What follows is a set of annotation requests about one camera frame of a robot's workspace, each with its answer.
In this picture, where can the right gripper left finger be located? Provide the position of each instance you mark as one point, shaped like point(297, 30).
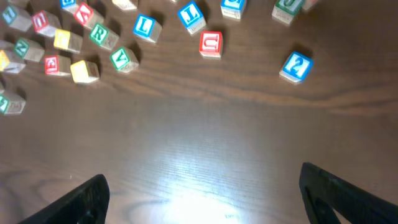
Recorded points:
point(88, 203)

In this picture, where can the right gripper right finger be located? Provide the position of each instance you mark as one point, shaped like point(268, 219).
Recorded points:
point(324, 194)

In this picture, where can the yellow O block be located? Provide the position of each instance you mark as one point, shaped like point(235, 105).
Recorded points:
point(84, 72)

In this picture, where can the green R block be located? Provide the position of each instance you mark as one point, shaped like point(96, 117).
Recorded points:
point(103, 37)

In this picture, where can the green 4 block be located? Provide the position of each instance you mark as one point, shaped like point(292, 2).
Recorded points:
point(11, 103)

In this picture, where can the red E block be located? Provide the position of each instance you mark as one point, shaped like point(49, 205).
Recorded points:
point(57, 65)

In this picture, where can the green V block centre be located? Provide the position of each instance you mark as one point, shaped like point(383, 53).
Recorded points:
point(124, 60)

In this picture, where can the blue 2 block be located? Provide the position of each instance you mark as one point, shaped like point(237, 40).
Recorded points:
point(296, 68)

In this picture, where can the yellow K block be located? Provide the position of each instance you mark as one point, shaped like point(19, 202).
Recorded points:
point(11, 63)

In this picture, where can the green N block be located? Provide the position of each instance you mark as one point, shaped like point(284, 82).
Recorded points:
point(29, 50)

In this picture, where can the yellow C block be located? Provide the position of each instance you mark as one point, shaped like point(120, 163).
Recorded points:
point(67, 41)

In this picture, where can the red U block left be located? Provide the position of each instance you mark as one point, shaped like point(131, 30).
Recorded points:
point(45, 23)

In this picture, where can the red u block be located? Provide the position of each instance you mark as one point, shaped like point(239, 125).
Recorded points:
point(45, 23)
point(211, 44)

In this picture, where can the blue L block lower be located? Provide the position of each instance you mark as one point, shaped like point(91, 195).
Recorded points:
point(147, 28)

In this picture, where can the red A block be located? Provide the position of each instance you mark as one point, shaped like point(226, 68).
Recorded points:
point(87, 16)

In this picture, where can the green 7 block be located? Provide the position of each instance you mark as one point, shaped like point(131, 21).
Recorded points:
point(17, 18)

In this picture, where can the blue P block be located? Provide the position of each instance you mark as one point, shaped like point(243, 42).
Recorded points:
point(69, 6)

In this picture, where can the yellow centre block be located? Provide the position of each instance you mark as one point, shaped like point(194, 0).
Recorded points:
point(125, 5)

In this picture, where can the red U block right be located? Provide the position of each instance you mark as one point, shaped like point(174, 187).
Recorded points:
point(211, 44)

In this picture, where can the green J block right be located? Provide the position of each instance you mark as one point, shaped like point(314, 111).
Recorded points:
point(285, 11)

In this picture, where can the blue I block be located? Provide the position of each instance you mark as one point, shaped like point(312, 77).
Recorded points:
point(192, 18)

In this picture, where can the blue 5 block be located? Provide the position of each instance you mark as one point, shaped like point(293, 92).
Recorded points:
point(233, 9)

